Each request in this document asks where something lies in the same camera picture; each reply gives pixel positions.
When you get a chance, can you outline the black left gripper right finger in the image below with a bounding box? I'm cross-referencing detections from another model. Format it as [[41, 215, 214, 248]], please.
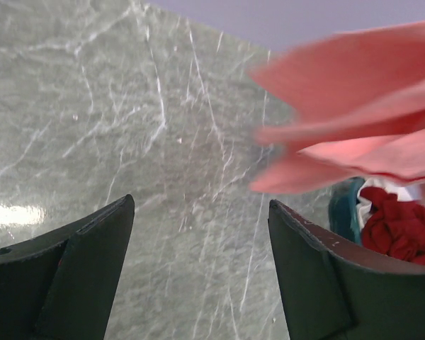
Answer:
[[268, 200, 425, 340]]

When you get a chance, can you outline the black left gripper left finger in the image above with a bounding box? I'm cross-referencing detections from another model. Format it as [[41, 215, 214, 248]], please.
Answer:
[[0, 195, 135, 340]]

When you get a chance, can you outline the salmon pink t shirt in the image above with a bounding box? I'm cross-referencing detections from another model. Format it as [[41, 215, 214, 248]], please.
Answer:
[[251, 21, 425, 204]]

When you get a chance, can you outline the teal rimmed laundry basket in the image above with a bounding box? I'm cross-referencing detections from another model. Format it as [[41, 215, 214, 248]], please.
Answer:
[[328, 177, 364, 245]]

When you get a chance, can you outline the red t shirt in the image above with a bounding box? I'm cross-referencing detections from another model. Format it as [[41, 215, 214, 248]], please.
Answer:
[[361, 187, 425, 266]]

